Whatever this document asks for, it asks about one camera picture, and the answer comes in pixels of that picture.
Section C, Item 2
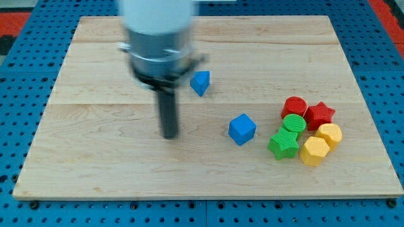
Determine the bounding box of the red circle block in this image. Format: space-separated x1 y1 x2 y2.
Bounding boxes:
281 96 307 119

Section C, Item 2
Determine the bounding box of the green circle block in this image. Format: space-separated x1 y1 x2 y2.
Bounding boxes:
282 113 307 141

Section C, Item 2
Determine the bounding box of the green star block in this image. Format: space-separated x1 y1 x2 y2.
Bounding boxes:
268 127 299 160

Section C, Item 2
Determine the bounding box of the red star block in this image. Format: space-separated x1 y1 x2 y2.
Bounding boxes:
304 102 336 131

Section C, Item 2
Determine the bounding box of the blue triangle block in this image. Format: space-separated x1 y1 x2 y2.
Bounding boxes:
190 71 210 96

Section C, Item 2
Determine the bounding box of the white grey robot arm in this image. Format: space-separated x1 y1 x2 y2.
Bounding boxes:
117 0 205 139

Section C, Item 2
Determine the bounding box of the yellow hexagon block front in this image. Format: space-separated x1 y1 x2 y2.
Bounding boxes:
299 136 330 167

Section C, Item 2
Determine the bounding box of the blue cube block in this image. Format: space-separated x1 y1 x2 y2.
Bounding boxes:
229 113 257 146

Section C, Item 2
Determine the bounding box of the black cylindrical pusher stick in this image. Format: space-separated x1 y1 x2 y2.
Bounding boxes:
157 90 179 139

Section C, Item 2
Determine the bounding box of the yellow heptagon block right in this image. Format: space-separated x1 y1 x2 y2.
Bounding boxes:
314 123 343 152

